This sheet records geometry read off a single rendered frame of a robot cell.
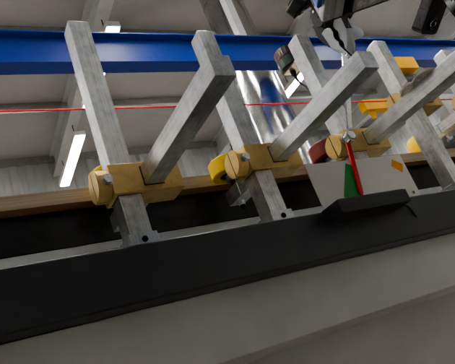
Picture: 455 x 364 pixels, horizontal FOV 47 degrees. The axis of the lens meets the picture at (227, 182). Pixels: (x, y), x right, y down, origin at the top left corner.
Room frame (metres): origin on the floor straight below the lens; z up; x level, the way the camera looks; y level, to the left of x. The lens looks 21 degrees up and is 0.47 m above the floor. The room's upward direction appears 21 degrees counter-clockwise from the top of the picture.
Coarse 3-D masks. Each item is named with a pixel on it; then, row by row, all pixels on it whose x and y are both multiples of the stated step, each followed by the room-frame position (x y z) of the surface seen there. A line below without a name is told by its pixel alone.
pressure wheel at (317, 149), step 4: (320, 140) 1.08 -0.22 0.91; (324, 140) 1.07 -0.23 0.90; (316, 144) 1.08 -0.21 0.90; (320, 144) 1.08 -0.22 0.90; (324, 144) 1.07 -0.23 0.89; (312, 148) 1.09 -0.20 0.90; (316, 148) 1.08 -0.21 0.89; (320, 148) 1.08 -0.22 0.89; (324, 148) 1.07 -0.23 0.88; (308, 152) 1.11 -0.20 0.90; (312, 152) 1.09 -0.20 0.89; (316, 152) 1.08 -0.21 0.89; (320, 152) 1.08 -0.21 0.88; (324, 152) 1.08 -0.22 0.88; (312, 156) 1.10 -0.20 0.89; (316, 156) 1.09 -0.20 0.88; (320, 156) 1.08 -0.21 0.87; (324, 156) 1.09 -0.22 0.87; (328, 156) 1.10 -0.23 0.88; (312, 160) 1.11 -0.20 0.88; (316, 160) 1.10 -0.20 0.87; (320, 160) 1.10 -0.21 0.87; (324, 160) 1.12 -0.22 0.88; (328, 160) 1.10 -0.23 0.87
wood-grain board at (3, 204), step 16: (416, 160) 1.39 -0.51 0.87; (192, 176) 0.99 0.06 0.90; (208, 176) 1.01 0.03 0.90; (304, 176) 1.17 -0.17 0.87; (48, 192) 0.83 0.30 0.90; (64, 192) 0.84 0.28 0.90; (80, 192) 0.86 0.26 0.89; (192, 192) 1.01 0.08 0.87; (0, 208) 0.78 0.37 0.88; (16, 208) 0.80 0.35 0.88; (32, 208) 0.81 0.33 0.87; (48, 208) 0.84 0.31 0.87; (64, 208) 0.86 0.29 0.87; (80, 208) 0.88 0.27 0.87
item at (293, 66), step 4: (288, 64) 1.02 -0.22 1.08; (292, 64) 1.02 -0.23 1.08; (296, 64) 1.01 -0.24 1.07; (284, 68) 1.03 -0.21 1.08; (288, 68) 1.04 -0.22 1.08; (292, 68) 1.04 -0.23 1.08; (296, 68) 1.04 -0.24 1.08; (284, 72) 1.05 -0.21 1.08; (288, 72) 1.05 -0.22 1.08; (292, 72) 1.05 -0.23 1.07; (296, 72) 1.06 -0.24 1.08; (292, 76) 1.05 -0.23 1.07; (296, 76) 1.05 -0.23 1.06; (300, 84) 1.04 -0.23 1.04; (304, 84) 1.04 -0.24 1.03
